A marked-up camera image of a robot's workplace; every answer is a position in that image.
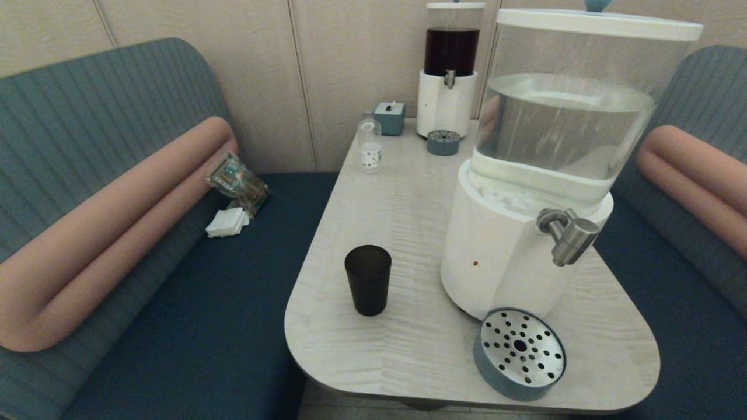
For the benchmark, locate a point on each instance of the black plastic cup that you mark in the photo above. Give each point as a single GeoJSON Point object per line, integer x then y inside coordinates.
{"type": "Point", "coordinates": [367, 283]}

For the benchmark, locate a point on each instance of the large steel dispenser tap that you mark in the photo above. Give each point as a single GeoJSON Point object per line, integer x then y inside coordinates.
{"type": "Point", "coordinates": [569, 236]}

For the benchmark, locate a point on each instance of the small clear plastic bottle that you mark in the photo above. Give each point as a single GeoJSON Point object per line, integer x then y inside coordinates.
{"type": "Point", "coordinates": [370, 149]}

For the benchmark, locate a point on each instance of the blue-grey tissue box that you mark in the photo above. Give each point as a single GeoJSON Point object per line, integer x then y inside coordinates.
{"type": "Point", "coordinates": [389, 119]}

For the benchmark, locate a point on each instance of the small blue drip tray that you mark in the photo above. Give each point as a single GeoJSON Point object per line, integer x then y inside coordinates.
{"type": "Point", "coordinates": [443, 143]}

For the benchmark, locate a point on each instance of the small dark drink dispenser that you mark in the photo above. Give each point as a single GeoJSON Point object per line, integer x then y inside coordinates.
{"type": "Point", "coordinates": [443, 108]}

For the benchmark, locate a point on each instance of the large clear water dispenser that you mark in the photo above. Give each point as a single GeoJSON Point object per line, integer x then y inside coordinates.
{"type": "Point", "coordinates": [496, 256]}

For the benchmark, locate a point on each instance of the green brown snack packet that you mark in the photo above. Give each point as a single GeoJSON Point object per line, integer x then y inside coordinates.
{"type": "Point", "coordinates": [236, 181]}

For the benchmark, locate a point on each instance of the white napkin stack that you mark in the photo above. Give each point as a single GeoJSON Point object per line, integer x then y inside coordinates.
{"type": "Point", "coordinates": [227, 223]}

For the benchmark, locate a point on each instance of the small steel dispenser tap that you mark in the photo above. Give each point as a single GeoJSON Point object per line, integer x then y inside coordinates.
{"type": "Point", "coordinates": [450, 79]}

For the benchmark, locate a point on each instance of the large blue steel drip tray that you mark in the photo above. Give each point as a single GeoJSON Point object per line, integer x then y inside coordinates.
{"type": "Point", "coordinates": [519, 350]}

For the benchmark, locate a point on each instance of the pink bolster cushion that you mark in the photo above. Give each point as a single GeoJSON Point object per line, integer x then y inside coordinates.
{"type": "Point", "coordinates": [700, 175]}
{"type": "Point", "coordinates": [117, 233]}

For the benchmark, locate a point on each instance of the teal bench sofa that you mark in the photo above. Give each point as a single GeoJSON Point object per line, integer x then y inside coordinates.
{"type": "Point", "coordinates": [671, 326]}
{"type": "Point", "coordinates": [87, 105]}

